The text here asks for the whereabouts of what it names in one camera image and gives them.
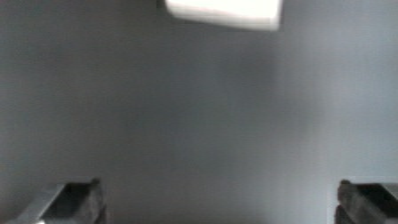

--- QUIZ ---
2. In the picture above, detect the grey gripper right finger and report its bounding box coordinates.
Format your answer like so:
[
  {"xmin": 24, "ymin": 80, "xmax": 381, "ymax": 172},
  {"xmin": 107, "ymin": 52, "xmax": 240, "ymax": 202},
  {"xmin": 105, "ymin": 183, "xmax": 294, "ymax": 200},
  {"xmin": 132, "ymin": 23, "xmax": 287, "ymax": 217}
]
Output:
[{"xmin": 335, "ymin": 180, "xmax": 398, "ymax": 224}]

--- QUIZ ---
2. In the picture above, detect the white table leg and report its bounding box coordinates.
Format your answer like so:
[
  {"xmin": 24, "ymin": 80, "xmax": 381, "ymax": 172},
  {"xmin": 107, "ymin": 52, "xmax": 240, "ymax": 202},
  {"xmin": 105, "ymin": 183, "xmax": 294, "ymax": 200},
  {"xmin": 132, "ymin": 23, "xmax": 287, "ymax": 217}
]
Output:
[{"xmin": 166, "ymin": 0, "xmax": 283, "ymax": 31}]

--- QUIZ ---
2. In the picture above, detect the white square table top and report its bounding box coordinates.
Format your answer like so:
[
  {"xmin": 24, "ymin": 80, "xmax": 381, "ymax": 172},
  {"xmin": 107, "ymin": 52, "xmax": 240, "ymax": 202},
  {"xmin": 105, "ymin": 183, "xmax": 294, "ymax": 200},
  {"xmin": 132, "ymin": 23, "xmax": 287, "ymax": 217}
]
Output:
[{"xmin": 0, "ymin": 0, "xmax": 398, "ymax": 224}]

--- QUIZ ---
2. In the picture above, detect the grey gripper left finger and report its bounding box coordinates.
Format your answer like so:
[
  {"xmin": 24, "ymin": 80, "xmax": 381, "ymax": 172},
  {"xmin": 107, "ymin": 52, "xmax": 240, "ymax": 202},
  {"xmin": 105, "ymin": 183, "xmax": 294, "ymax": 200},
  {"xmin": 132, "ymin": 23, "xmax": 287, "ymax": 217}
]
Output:
[{"xmin": 17, "ymin": 178, "xmax": 107, "ymax": 224}]

